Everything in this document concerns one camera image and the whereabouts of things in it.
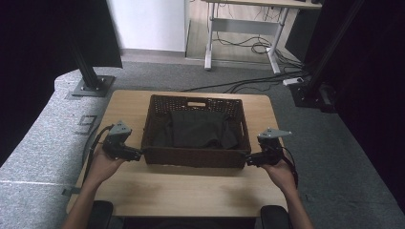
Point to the black metal stand with plate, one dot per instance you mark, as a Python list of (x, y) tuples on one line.
[(90, 79)]

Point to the person's right hand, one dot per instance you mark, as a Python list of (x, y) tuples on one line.
[(281, 176)]

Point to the brown woven basket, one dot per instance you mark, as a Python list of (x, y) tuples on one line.
[(194, 157)]

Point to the white power strip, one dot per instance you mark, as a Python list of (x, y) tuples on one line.
[(293, 81)]

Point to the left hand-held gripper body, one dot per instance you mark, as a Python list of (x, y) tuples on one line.
[(117, 143)]

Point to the black curtain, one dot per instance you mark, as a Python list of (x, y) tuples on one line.
[(369, 79), (38, 47)]

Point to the white metal frame desk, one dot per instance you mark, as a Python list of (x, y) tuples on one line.
[(245, 27)]

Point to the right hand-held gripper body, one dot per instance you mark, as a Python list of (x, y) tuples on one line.
[(270, 151)]

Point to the person's left hand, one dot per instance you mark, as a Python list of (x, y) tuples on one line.
[(102, 167)]

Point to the dark cloth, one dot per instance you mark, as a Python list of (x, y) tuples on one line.
[(196, 129)]

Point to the black metal stand with block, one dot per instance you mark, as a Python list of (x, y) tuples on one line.
[(313, 89)]

